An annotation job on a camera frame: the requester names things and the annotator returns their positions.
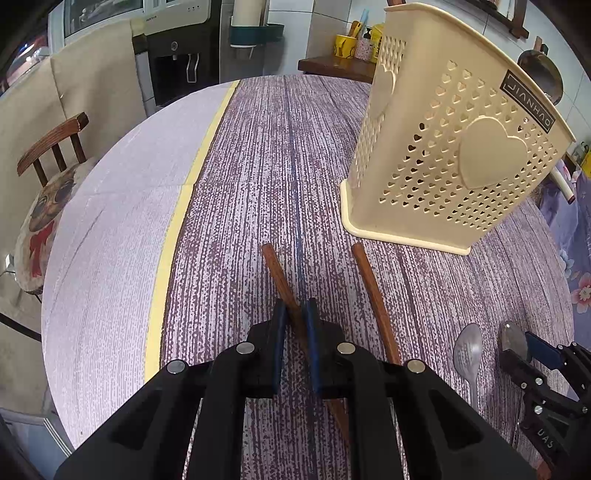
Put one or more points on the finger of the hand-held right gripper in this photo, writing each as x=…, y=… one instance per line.
x=526, y=374
x=577, y=364

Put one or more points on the beige fabric cover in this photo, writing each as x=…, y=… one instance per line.
x=69, y=83

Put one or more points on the brown wooden chopstick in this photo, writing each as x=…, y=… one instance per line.
x=277, y=272
x=371, y=295

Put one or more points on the white pot with lid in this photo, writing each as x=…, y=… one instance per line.
x=542, y=76

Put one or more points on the glass door cabinet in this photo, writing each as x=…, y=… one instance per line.
x=92, y=14

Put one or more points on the yellow bottle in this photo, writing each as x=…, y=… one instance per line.
x=378, y=41

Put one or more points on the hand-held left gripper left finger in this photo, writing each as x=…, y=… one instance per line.
x=280, y=341

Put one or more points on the yellow cup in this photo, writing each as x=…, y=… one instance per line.
x=345, y=46

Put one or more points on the pink patterned pump bottle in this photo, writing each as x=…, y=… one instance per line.
x=364, y=46

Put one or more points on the paper cup holder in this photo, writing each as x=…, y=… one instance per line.
x=254, y=30

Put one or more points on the beige plastic utensil holder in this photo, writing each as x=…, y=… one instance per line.
x=443, y=138

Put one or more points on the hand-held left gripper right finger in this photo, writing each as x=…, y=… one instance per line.
x=313, y=350

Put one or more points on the grey water dispenser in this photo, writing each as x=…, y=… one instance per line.
x=180, y=50

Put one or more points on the large metal spoon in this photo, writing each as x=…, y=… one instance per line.
x=468, y=350

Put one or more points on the small metal spoon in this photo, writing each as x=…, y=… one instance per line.
x=513, y=339

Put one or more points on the cat print seat cushion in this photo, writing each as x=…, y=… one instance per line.
x=46, y=217

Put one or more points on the dark wooden side table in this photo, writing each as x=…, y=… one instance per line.
x=337, y=67

